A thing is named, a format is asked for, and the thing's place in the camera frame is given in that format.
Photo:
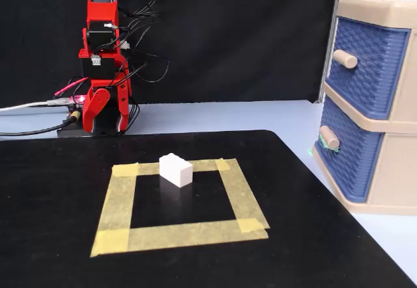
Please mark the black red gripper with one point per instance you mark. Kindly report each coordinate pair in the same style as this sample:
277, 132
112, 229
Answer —
109, 104

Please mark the white cube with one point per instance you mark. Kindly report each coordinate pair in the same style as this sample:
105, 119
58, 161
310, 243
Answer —
176, 170

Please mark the blue drawer with taped knob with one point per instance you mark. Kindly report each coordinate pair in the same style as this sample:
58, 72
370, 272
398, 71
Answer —
352, 170

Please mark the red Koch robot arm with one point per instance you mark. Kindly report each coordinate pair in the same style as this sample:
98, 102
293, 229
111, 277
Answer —
101, 14

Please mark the blue drawer with plain knob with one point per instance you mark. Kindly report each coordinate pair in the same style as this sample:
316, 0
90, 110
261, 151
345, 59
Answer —
374, 73

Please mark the controller circuit board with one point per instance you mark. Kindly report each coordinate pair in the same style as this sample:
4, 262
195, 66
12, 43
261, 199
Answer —
77, 100

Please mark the yellow masking tape strip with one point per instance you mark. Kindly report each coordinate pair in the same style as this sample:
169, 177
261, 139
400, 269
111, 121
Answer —
182, 236
117, 200
241, 193
146, 168

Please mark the black rectangular mat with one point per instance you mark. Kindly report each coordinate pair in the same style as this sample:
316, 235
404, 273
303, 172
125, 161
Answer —
49, 203

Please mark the black backdrop cloth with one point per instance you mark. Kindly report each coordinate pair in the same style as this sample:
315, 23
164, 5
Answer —
228, 40

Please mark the green tape on knob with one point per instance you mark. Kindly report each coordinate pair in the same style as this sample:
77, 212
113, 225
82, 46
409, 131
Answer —
326, 145

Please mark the beige box lid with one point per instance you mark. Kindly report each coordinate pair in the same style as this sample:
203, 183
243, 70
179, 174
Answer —
400, 177

